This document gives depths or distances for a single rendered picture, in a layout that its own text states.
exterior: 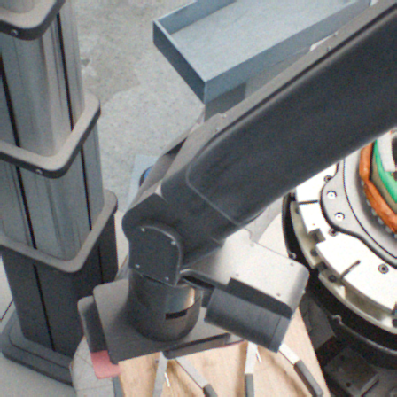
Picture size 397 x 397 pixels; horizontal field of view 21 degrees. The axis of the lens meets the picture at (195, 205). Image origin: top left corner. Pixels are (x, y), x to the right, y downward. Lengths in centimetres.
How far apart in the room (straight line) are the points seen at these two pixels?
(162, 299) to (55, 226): 70
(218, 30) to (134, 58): 128
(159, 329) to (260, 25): 59
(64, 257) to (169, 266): 83
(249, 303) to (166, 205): 11
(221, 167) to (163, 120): 184
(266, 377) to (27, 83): 43
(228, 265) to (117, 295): 15
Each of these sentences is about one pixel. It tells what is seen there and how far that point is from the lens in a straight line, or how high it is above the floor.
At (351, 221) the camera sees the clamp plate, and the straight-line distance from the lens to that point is 108.
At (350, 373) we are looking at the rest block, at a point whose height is 84.
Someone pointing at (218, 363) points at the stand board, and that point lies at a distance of 104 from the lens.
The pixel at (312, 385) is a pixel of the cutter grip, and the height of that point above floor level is 109.
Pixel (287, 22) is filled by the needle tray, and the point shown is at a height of 102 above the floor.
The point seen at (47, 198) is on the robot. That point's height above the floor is 84.
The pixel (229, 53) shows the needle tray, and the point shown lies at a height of 103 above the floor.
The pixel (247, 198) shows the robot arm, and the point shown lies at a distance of 64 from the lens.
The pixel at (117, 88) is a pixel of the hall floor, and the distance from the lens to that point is 252.
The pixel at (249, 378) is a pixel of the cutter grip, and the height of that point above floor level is 110.
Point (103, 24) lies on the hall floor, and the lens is 264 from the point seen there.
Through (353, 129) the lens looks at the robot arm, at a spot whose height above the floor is 156.
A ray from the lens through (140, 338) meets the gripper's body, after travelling 83.
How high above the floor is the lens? 203
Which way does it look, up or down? 60 degrees down
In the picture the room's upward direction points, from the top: 3 degrees clockwise
